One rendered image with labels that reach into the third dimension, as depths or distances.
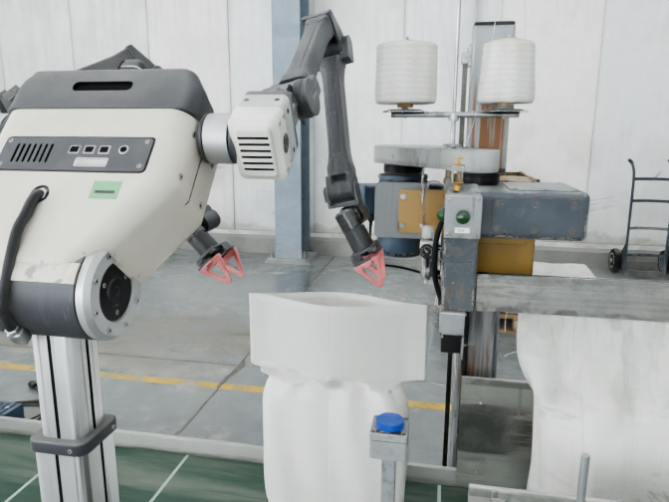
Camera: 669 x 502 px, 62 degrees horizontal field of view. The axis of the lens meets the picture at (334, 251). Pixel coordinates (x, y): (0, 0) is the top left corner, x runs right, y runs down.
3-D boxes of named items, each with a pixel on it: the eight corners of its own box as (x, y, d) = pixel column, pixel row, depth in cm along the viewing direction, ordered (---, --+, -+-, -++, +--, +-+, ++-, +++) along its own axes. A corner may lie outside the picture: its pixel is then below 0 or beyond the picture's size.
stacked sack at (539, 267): (511, 286, 448) (513, 267, 445) (509, 273, 489) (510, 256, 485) (600, 292, 432) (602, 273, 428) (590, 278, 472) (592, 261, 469)
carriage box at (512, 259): (437, 291, 154) (442, 177, 148) (438, 263, 187) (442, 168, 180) (531, 296, 150) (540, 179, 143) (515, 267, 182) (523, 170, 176)
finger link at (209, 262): (245, 270, 148) (221, 244, 148) (235, 275, 141) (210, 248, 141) (228, 287, 149) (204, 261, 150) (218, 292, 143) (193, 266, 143)
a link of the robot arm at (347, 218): (330, 214, 138) (348, 204, 136) (337, 210, 145) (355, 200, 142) (342, 239, 139) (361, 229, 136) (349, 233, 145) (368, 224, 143)
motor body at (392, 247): (373, 258, 168) (374, 174, 163) (378, 248, 183) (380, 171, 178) (424, 260, 166) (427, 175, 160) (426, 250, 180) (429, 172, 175)
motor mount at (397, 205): (373, 237, 163) (374, 182, 160) (375, 233, 169) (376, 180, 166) (472, 242, 158) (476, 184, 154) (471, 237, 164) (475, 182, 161)
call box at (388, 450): (368, 458, 118) (368, 432, 117) (372, 438, 126) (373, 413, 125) (406, 462, 117) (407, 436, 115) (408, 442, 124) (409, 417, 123)
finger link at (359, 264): (394, 276, 141) (376, 243, 140) (392, 282, 134) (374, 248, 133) (370, 288, 142) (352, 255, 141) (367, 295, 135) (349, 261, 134)
